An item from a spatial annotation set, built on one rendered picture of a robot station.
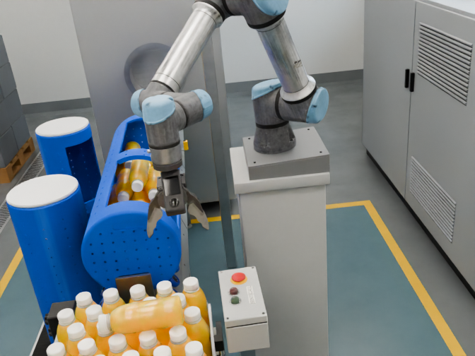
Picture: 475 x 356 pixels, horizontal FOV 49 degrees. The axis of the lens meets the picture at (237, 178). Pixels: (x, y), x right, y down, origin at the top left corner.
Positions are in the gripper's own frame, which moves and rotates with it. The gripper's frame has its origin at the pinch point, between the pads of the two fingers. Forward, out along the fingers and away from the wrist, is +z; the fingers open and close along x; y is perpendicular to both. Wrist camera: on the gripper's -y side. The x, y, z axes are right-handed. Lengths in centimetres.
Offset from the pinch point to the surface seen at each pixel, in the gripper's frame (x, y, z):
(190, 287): -1.0, -3.1, 14.0
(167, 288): 5.0, -2.8, 13.6
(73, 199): 44, 75, 22
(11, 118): 166, 384, 76
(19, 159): 165, 370, 114
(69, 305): 33.8, 7.6, 22.1
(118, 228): 17.4, 15.3, 4.2
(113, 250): 20.1, 14.9, 10.8
